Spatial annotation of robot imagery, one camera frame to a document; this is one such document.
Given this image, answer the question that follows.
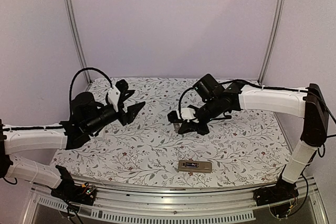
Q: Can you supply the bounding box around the left aluminium corner post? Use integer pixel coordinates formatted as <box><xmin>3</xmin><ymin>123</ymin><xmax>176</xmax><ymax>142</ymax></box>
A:
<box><xmin>64</xmin><ymin>0</ymin><xmax>88</xmax><ymax>69</ymax></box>

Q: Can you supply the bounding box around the aluminium corner post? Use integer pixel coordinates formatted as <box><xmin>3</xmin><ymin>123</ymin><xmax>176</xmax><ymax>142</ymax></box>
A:
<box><xmin>64</xmin><ymin>0</ymin><xmax>88</xmax><ymax>69</ymax></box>
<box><xmin>258</xmin><ymin>0</ymin><xmax>285</xmax><ymax>84</ymax></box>

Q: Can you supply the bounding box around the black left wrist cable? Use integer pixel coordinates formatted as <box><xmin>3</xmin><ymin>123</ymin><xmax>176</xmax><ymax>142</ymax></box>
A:
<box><xmin>68</xmin><ymin>67</ymin><xmax>113</xmax><ymax>112</ymax></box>

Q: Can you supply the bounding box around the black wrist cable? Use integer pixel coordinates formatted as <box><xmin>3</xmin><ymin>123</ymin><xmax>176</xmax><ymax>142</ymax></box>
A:
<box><xmin>68</xmin><ymin>67</ymin><xmax>113</xmax><ymax>112</ymax></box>
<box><xmin>177</xmin><ymin>87</ymin><xmax>197</xmax><ymax>114</ymax></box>

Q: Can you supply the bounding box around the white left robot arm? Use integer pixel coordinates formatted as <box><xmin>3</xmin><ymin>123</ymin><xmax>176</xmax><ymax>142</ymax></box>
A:
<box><xmin>1</xmin><ymin>90</ymin><xmax>145</xmax><ymax>200</ymax></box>

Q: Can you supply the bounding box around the aluminium front rail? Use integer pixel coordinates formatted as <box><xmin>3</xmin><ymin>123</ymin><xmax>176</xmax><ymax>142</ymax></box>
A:
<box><xmin>22</xmin><ymin>176</ymin><xmax>329</xmax><ymax>223</ymax></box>

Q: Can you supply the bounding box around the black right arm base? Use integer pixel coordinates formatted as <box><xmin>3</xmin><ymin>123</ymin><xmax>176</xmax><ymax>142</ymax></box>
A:
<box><xmin>253</xmin><ymin>179</ymin><xmax>299</xmax><ymax>219</ymax></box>

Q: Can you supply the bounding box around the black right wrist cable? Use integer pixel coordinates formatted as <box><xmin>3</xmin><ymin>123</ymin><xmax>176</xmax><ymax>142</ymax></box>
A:
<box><xmin>177</xmin><ymin>87</ymin><xmax>197</xmax><ymax>114</ymax></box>

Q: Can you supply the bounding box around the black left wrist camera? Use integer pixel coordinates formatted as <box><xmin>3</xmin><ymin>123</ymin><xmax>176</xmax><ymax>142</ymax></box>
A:
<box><xmin>106</xmin><ymin>79</ymin><xmax>129</xmax><ymax>112</ymax></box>

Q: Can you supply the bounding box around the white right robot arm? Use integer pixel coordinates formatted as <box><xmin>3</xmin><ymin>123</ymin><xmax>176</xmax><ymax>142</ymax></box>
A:
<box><xmin>170</xmin><ymin>74</ymin><xmax>334</xmax><ymax>201</ymax></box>

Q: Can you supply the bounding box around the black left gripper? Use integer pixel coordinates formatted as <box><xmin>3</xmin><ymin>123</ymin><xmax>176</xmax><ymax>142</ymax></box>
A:
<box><xmin>86</xmin><ymin>102</ymin><xmax>146</xmax><ymax>134</ymax></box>

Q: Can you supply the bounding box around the floral patterned table mat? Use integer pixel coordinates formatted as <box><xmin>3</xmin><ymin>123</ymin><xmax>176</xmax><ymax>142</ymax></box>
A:
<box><xmin>51</xmin><ymin>78</ymin><xmax>290</xmax><ymax>188</ymax></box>

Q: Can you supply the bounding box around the grey remote battery cover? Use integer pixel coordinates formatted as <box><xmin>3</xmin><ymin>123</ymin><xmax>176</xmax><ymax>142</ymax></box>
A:
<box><xmin>173</xmin><ymin>123</ymin><xmax>181</xmax><ymax>133</ymax></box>

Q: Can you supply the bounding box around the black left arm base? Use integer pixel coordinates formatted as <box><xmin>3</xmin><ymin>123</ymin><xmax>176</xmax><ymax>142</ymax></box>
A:
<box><xmin>51</xmin><ymin>165</ymin><xmax>97</xmax><ymax>206</ymax></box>

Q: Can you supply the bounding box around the right aluminium corner post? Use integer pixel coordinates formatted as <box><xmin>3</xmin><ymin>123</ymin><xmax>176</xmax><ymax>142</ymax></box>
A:
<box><xmin>258</xmin><ymin>0</ymin><xmax>285</xmax><ymax>84</ymax></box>

